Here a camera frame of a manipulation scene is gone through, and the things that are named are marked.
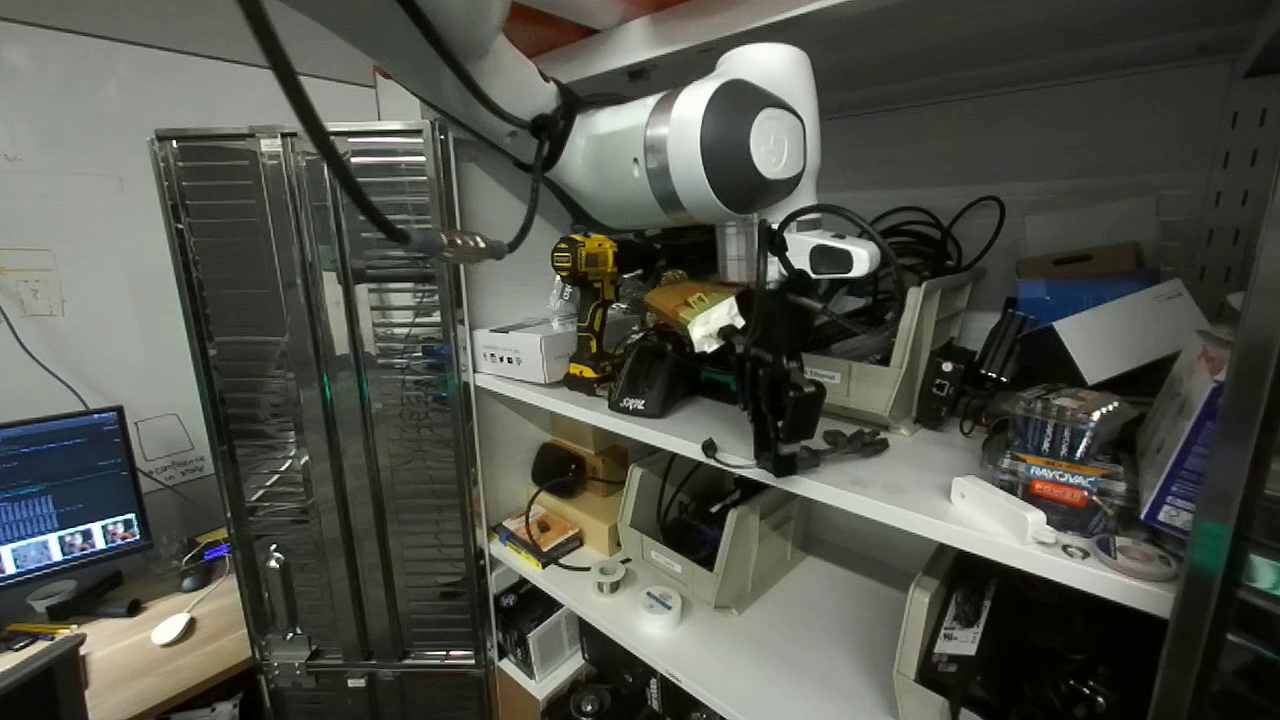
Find white coiled cord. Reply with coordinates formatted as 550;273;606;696
1100;532;1184;585

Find black tangled cords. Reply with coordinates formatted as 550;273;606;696
651;465;757;565

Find steel wire rack trolley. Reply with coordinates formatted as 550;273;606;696
147;120;496;720

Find black multi USB charging cable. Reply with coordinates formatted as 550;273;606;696
698;422;897;480

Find black power adapter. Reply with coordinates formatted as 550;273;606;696
918;336;979;432

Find black battery charger dock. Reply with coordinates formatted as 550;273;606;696
606;330;704;422

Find white computer mouse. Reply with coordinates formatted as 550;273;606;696
145;608;202;652

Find gray plastic storage bin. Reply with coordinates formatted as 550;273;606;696
618;456;807;614
889;546;1010;720

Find black charger plug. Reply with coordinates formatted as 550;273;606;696
977;302;1039;392

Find small white plastic packet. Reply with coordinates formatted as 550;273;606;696
949;473;1061;550

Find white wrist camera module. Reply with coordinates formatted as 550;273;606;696
777;219;889;289

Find pack of AA batteries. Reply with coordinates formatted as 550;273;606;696
979;386;1153;530

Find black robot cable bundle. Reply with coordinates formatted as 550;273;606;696
238;0;580;264

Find computer monitor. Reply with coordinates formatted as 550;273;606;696
0;404;156;600

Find orange plastic case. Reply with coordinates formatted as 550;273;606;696
500;0;698;59

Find white flat carton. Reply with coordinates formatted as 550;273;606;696
1014;273;1212;392

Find wooden desk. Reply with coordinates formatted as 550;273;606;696
0;573;260;720

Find gray bin with white label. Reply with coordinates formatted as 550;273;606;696
798;264;986;432

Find black electronic equipment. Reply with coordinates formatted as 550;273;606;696
962;573;1169;720

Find yellow black cordless drill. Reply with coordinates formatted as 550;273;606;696
550;228;648;392

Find black rounded gadget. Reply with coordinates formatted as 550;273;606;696
530;436;595;500

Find white printed cardboard box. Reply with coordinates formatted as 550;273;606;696
471;316;580;387

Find black desk gadget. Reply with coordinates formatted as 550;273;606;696
177;530;241;591

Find orange booklet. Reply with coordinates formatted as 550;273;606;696
494;514;588;577

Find brown cardboard box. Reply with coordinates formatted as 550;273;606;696
533;436;632;561

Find small gray tape roll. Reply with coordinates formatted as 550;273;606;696
588;557;632;600

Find white wall switch plate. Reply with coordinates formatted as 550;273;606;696
0;252;63;319

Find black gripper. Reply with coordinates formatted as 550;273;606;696
739;282;831;480

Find white wall socket plate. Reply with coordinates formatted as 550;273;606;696
134;414;204;473

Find white tape roll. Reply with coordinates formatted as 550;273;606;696
637;579;694;630

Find black coiled cables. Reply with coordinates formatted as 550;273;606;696
852;193;1014;354

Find thin black wall wire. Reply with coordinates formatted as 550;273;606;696
0;304;96;414

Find metal shelving unit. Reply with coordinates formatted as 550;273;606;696
458;0;1280;720

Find blue white product box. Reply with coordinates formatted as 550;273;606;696
1138;330;1241;546

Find thin black cable loop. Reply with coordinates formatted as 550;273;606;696
515;484;601;577

